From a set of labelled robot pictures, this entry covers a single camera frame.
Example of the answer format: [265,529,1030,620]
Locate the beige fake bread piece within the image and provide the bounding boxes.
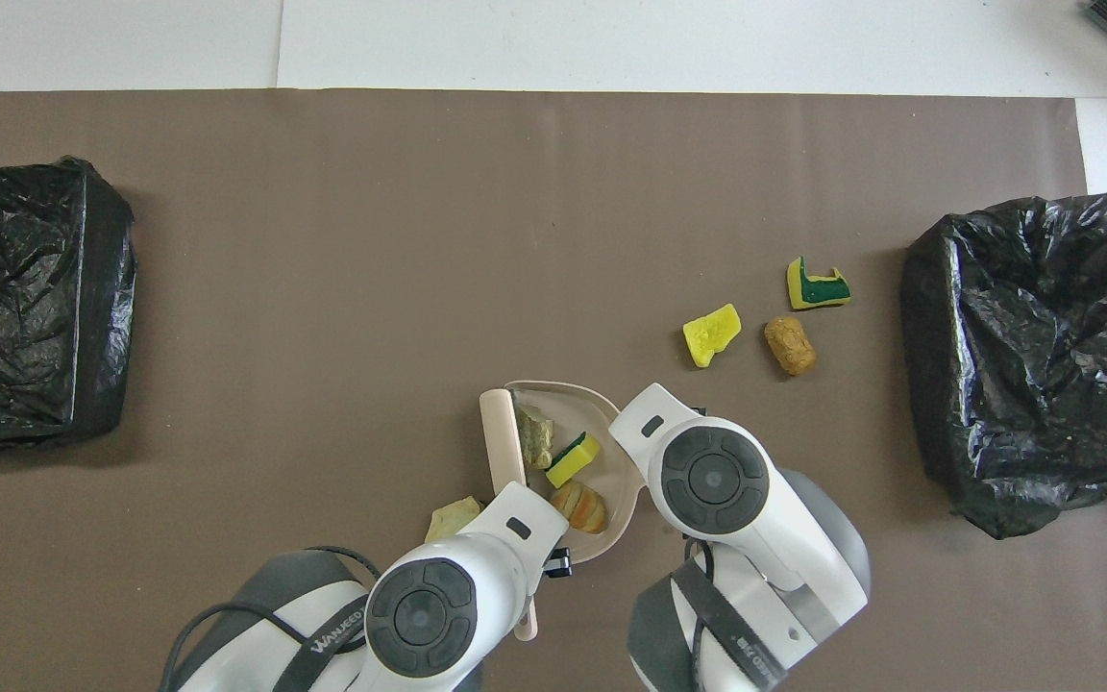
[550,481,609,535]
[424,495,483,545]
[515,404,556,472]

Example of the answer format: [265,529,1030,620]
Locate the beige hand brush black bristles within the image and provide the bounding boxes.
[479,387,542,642]

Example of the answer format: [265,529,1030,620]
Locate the pale pink plastic dustpan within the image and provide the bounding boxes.
[504,381,648,566]

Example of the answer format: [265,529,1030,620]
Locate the chunky yellow sponge piece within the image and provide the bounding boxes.
[682,303,743,369]

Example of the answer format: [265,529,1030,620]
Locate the brown textured bread piece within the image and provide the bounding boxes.
[763,316,819,377]

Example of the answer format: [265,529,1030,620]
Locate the green and yellow sponge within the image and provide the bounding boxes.
[786,256,852,311]

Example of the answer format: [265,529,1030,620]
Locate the crumpled black bag bin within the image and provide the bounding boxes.
[901,192,1107,540]

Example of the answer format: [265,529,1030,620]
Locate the brown paper table mat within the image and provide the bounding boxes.
[0,89,1107,692]

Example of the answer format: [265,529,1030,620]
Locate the black bag covered box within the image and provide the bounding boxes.
[0,157,138,455]

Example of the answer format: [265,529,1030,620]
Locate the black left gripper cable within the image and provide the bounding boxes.
[160,546,381,692]

